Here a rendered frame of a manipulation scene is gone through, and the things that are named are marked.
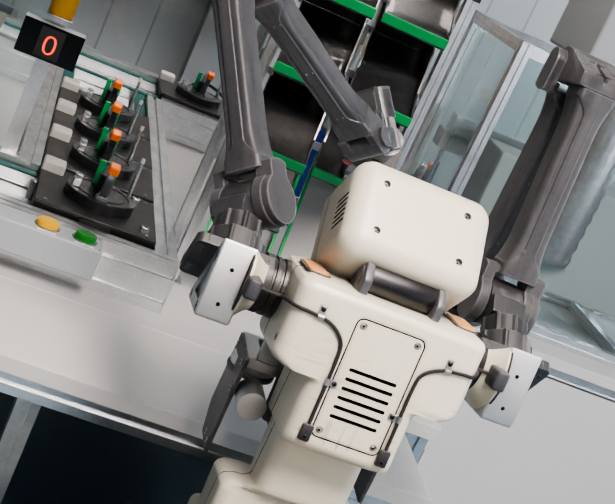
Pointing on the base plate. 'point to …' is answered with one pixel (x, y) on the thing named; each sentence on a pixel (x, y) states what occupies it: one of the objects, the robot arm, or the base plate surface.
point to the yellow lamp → (64, 8)
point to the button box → (39, 241)
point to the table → (128, 369)
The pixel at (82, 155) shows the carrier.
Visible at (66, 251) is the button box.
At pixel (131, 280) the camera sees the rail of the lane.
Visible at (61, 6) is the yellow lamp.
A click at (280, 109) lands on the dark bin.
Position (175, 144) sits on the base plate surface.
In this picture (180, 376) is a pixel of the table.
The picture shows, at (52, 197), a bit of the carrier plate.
